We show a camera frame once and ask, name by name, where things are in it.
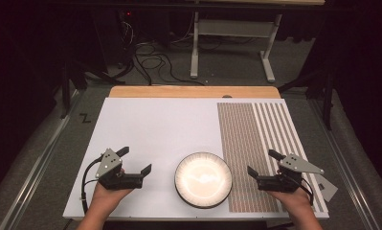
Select white board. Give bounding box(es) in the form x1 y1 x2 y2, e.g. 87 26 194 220
62 97 330 221

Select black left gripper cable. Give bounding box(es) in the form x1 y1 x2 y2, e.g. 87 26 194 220
80 155 103 215

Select person's right hand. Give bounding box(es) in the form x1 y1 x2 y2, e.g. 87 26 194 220
268 186 315 215

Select grey paper piece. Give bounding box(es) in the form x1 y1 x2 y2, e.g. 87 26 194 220
316 182 339 203

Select wooden table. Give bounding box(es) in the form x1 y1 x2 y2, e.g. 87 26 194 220
108 85 281 100

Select black floor cables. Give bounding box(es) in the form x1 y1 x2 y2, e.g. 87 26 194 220
132 41 206 86

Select white desk frame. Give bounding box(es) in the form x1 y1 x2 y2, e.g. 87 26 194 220
190 11 283 84

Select black stand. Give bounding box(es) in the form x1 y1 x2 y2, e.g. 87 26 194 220
59 60 126 120
278 68 337 131

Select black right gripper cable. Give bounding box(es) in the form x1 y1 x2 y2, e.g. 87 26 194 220
292 173 315 206

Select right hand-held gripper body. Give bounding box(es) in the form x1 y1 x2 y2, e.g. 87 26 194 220
256 152 326 194

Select striped woven placemat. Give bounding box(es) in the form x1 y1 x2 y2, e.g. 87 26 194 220
216 102 326 214

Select black box with red light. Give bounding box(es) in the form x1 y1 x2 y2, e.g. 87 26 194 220
92 8 136 75

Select metal floor rail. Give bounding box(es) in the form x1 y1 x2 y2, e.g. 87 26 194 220
307 99 382 230
0 89 85 230

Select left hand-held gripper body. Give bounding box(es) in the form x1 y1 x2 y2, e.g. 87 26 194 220
95 148 145 192

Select person's left hand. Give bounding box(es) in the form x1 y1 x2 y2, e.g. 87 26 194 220
90 168 135 213

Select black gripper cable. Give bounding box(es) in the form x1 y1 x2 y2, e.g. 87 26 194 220
80 155 103 215
292 173 315 206

